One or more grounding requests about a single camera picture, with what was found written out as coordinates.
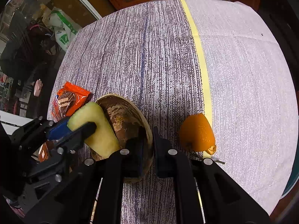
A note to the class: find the orange peel piece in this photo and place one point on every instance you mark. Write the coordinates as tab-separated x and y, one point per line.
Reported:
196	135

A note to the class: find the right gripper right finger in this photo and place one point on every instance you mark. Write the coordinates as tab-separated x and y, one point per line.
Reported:
203	192

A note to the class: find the teal trash bin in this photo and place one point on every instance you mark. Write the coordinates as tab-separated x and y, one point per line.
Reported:
292	181

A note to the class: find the glass sliding door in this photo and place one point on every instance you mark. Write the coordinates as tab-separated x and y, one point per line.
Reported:
31	57

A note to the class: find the green white sack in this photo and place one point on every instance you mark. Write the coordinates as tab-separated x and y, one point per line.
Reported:
65	29

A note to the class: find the brown printed card box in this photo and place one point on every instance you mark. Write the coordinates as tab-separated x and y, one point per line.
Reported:
44	152

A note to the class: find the orange wafer snack wrapper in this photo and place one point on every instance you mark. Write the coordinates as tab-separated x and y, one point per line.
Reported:
69	99

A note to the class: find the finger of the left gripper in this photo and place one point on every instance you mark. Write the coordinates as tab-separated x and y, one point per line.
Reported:
59	130
75	140

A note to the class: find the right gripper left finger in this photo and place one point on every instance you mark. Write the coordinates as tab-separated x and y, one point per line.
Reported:
95	194

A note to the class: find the brown coconut shell half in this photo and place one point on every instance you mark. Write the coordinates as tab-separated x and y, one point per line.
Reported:
126	119

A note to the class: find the green melon rind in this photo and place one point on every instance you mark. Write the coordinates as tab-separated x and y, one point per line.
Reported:
103	141

